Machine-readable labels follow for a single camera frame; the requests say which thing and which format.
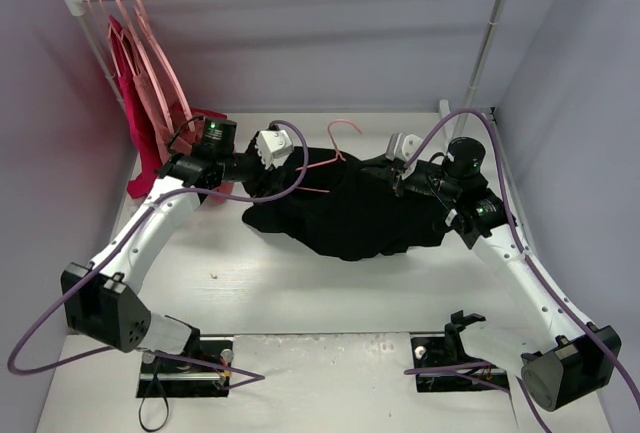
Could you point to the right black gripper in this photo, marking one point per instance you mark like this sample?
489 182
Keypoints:
388 173

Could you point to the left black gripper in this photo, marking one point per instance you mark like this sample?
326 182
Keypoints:
252 168

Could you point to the black t shirt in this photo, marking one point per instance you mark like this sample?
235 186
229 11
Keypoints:
340 210

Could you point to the pink plastic hanger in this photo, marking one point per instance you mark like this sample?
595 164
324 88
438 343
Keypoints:
338 155

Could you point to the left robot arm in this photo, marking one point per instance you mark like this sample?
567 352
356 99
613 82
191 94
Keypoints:
101 299

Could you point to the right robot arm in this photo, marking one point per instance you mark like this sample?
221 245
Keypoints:
563 355

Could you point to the salmon pink shirt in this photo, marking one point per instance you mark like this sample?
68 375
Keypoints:
153 111

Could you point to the crimson red shirt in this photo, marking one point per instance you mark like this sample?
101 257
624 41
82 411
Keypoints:
141 129

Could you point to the pink hanger with salmon shirt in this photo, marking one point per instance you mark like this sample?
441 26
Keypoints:
102 5

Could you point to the pink hanger with crimson shirt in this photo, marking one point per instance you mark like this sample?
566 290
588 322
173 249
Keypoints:
100 21

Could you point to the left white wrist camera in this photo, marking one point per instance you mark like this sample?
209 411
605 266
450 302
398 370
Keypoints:
272 148

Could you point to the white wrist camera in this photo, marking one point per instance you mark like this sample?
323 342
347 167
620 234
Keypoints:
272 148
401 147

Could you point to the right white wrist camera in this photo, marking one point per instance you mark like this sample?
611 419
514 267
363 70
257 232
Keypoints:
401 147

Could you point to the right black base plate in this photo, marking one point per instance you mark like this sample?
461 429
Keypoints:
448 375

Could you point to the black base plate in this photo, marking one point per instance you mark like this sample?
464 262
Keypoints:
448 375
160 377

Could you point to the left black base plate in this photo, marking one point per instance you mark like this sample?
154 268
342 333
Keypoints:
160 377

